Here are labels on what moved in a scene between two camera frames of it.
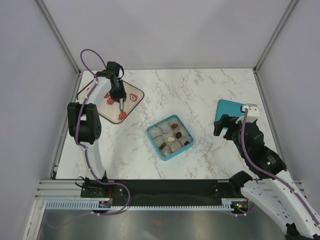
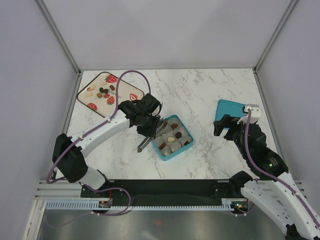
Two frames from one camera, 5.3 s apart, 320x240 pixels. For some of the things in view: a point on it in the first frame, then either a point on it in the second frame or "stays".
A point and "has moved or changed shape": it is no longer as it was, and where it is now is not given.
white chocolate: (171, 139) stays
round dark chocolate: (178, 135) stays
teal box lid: (231, 108) stays
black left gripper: (122, 94) -> (150, 132)
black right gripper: (226, 121) stays
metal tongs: (121, 104) has moved or changed shape
